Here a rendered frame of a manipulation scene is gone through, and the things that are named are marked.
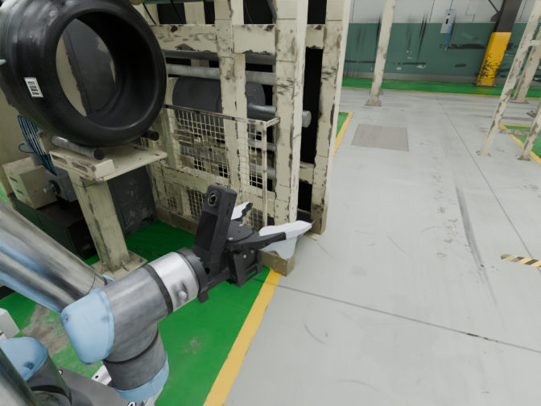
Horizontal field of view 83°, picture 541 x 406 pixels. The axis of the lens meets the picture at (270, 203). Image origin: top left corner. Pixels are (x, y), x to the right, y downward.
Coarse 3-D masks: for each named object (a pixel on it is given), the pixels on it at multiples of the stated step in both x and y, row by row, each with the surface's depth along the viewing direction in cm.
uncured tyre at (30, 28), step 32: (32, 0) 97; (64, 0) 100; (96, 0) 107; (0, 32) 100; (32, 32) 96; (96, 32) 138; (128, 32) 139; (32, 64) 98; (128, 64) 151; (160, 64) 135; (64, 96) 106; (128, 96) 155; (160, 96) 139; (64, 128) 112; (96, 128) 119; (128, 128) 130
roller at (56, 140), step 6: (54, 138) 137; (60, 138) 135; (60, 144) 134; (66, 144) 132; (72, 144) 130; (78, 144) 128; (72, 150) 131; (78, 150) 128; (84, 150) 125; (90, 150) 124; (96, 150) 123; (102, 150) 125; (90, 156) 125; (96, 156) 123; (102, 156) 125
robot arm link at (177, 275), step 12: (156, 264) 41; (168, 264) 41; (180, 264) 41; (168, 276) 40; (180, 276) 40; (192, 276) 41; (168, 288) 39; (180, 288) 40; (192, 288) 41; (180, 300) 41
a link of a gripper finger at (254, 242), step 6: (252, 234) 47; (258, 234) 47; (270, 234) 47; (276, 234) 47; (282, 234) 47; (246, 240) 46; (252, 240) 46; (258, 240) 46; (264, 240) 46; (270, 240) 46; (276, 240) 47; (282, 240) 48; (246, 246) 46; (252, 246) 46; (258, 246) 46; (264, 246) 46
